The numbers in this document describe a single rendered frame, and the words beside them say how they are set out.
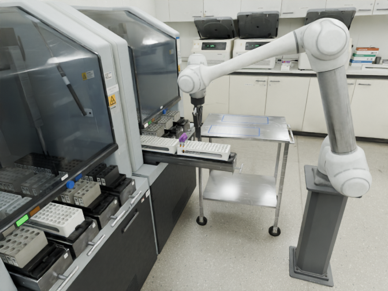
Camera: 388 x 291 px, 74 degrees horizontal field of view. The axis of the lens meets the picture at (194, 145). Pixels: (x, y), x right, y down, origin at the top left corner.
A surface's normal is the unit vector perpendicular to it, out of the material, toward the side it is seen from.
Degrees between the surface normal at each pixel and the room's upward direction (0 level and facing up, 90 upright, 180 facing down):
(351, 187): 96
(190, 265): 0
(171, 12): 90
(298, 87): 90
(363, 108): 90
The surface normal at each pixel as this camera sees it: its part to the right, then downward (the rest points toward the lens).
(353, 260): -0.04, -0.90
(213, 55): -0.34, 0.43
